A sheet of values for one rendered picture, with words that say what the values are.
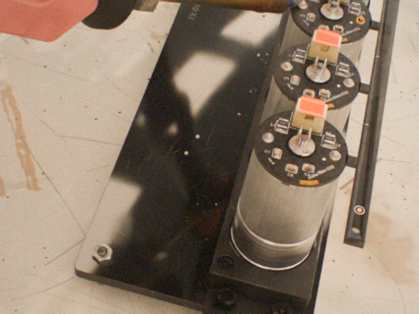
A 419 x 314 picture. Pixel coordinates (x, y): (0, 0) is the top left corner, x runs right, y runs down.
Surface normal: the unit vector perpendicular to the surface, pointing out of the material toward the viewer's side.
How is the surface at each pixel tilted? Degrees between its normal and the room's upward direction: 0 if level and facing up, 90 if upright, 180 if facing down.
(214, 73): 0
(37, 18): 99
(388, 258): 0
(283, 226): 90
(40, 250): 0
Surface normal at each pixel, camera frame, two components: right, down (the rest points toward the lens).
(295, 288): 0.13, -0.62
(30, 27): 0.57, 0.76
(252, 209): -0.82, 0.37
